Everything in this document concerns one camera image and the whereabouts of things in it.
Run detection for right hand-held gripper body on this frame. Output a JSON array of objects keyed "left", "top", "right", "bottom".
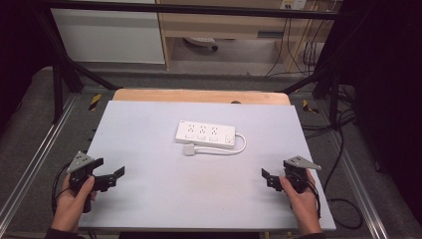
[{"left": 282, "top": 155, "right": 322, "bottom": 194}]

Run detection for person's right hand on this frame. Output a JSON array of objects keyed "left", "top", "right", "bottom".
[{"left": 279, "top": 168, "right": 323, "bottom": 236}]

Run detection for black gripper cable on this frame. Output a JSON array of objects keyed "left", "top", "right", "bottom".
[
  {"left": 306, "top": 179, "right": 322, "bottom": 220},
  {"left": 50, "top": 161, "right": 73, "bottom": 216}
]

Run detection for black metal stand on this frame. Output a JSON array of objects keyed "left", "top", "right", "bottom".
[
  {"left": 34, "top": 9, "right": 123, "bottom": 124},
  {"left": 280, "top": 19, "right": 366, "bottom": 128}
]

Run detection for white power strip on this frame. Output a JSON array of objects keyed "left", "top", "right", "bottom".
[{"left": 174, "top": 119, "right": 237, "bottom": 149}]

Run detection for aluminium floor rail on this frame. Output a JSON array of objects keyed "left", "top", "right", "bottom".
[
  {"left": 326, "top": 130, "right": 390, "bottom": 239},
  {"left": 0, "top": 94, "right": 80, "bottom": 228}
]

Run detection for person's left hand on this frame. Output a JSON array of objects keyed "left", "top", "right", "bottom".
[{"left": 50, "top": 173, "right": 100, "bottom": 234}]

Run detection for white cabinet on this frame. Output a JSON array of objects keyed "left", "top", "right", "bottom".
[{"left": 50, "top": 7, "right": 166, "bottom": 65}]

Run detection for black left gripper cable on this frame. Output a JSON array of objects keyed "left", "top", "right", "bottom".
[{"left": 50, "top": 161, "right": 73, "bottom": 216}]

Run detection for black floor cable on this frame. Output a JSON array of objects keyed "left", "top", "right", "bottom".
[{"left": 300, "top": 84, "right": 365, "bottom": 231}]

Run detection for white chair base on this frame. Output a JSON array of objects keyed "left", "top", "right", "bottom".
[{"left": 183, "top": 36, "right": 220, "bottom": 52}]

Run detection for white power strip plug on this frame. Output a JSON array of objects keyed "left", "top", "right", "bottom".
[{"left": 182, "top": 142, "right": 196, "bottom": 157}]

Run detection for black curtain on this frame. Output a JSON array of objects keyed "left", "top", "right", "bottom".
[
  {"left": 0, "top": 0, "right": 56, "bottom": 130},
  {"left": 331, "top": 0, "right": 422, "bottom": 228}
]

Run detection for white wall socket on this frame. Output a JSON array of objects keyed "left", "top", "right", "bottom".
[{"left": 279, "top": 0, "right": 309, "bottom": 11}]

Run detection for yellow black tape strip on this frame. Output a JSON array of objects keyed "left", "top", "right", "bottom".
[
  {"left": 88, "top": 93, "right": 103, "bottom": 113},
  {"left": 302, "top": 99, "right": 320, "bottom": 115}
]

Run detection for white power strip cable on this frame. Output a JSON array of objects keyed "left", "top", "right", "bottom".
[{"left": 193, "top": 131, "right": 248, "bottom": 156}]

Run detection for light grey table mat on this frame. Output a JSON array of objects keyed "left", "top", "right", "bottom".
[{"left": 78, "top": 100, "right": 337, "bottom": 233}]

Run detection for light wooden desk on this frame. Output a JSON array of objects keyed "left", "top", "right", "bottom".
[{"left": 154, "top": 0, "right": 336, "bottom": 73}]

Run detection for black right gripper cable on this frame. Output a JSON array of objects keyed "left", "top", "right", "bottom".
[{"left": 306, "top": 179, "right": 322, "bottom": 220}]

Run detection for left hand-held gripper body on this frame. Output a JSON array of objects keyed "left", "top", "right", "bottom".
[{"left": 66, "top": 150, "right": 101, "bottom": 214}]

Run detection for hanging black cables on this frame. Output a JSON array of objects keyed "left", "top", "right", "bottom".
[{"left": 264, "top": 15, "right": 331, "bottom": 80}]

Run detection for black metal frame bar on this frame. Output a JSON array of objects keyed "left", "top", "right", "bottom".
[{"left": 41, "top": 0, "right": 344, "bottom": 22}]

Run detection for wooden table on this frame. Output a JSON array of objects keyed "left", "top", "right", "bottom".
[{"left": 111, "top": 88, "right": 292, "bottom": 107}]

